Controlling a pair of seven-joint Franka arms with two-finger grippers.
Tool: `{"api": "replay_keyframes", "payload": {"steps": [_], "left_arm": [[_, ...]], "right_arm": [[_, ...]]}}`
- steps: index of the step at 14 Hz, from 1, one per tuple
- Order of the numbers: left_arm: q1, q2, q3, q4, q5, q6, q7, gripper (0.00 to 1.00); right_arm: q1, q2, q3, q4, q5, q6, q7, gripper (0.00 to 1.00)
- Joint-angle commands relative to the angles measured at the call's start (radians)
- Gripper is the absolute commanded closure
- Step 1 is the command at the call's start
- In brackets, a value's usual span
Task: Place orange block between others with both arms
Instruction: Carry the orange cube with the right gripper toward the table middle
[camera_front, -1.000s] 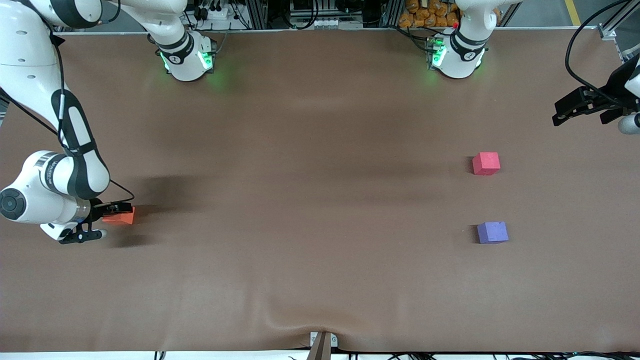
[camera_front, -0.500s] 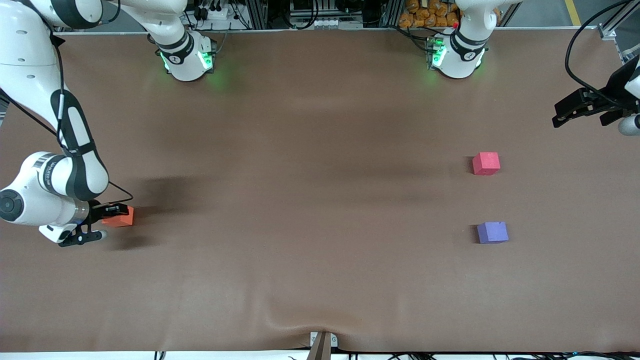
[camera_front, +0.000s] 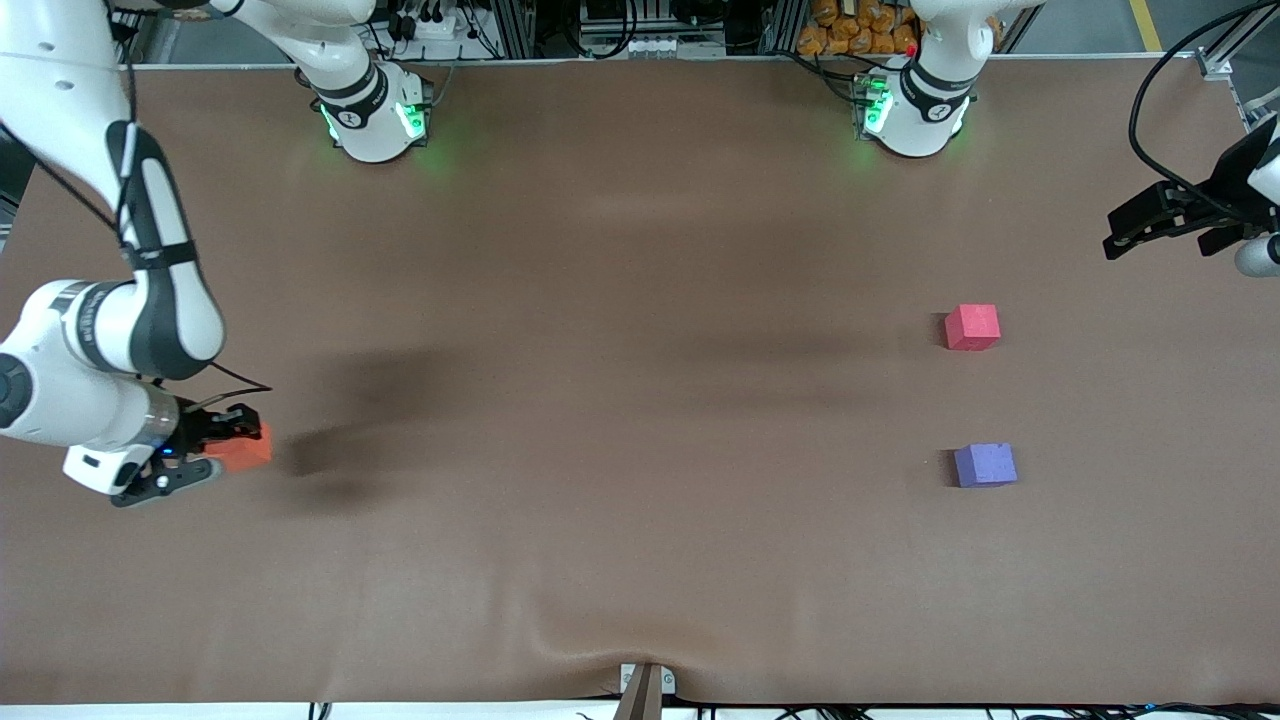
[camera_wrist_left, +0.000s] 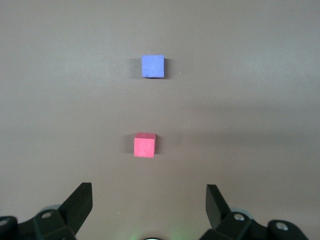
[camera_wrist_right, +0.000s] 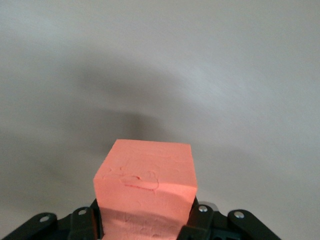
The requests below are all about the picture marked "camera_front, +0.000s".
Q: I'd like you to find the metal table clamp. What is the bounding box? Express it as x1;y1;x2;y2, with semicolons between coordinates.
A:
612;662;678;720

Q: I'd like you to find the brown table mat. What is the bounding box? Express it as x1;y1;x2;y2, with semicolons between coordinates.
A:
0;55;1280;707

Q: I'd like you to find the bag of orange items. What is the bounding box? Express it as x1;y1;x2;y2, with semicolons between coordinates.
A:
796;0;923;57

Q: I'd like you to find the white power strip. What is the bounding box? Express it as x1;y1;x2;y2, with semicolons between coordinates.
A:
385;8;459;43

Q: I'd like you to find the white connector strip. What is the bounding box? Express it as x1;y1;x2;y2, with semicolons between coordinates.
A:
590;35;728;59

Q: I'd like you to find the purple foam block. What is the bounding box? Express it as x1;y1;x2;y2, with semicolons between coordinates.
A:
953;443;1019;489

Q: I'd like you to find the silver table edge rail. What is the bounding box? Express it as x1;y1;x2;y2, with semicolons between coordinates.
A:
130;52;1201;71

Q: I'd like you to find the red foam block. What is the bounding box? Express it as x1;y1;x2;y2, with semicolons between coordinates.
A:
944;304;1002;352

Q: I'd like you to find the orange foam block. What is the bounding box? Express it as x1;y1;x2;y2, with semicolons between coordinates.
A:
203;424;273;474

